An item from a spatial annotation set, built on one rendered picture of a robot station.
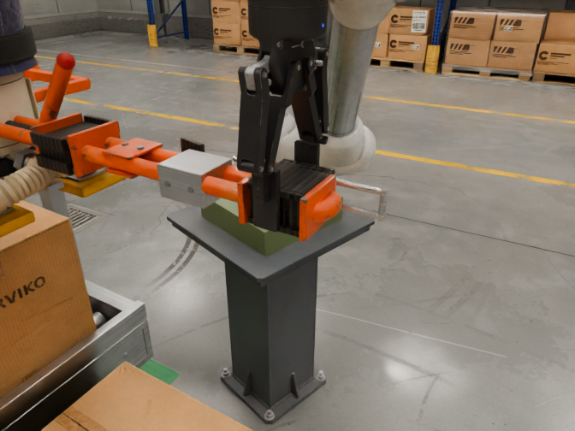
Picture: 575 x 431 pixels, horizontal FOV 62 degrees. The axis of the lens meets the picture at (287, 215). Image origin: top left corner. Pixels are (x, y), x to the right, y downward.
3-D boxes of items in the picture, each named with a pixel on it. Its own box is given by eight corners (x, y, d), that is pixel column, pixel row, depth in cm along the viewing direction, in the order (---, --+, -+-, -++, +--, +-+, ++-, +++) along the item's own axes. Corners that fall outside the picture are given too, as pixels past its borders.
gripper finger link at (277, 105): (304, 63, 46) (297, 59, 45) (278, 177, 47) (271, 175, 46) (269, 60, 48) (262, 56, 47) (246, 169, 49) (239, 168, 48)
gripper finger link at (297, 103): (272, 59, 48) (279, 50, 49) (294, 141, 57) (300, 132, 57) (306, 62, 47) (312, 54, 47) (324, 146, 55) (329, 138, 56)
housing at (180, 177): (158, 197, 60) (153, 164, 58) (193, 178, 65) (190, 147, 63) (202, 210, 57) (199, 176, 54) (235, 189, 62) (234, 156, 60)
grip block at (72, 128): (34, 168, 68) (23, 127, 65) (90, 147, 76) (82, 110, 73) (74, 180, 65) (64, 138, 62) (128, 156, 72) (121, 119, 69)
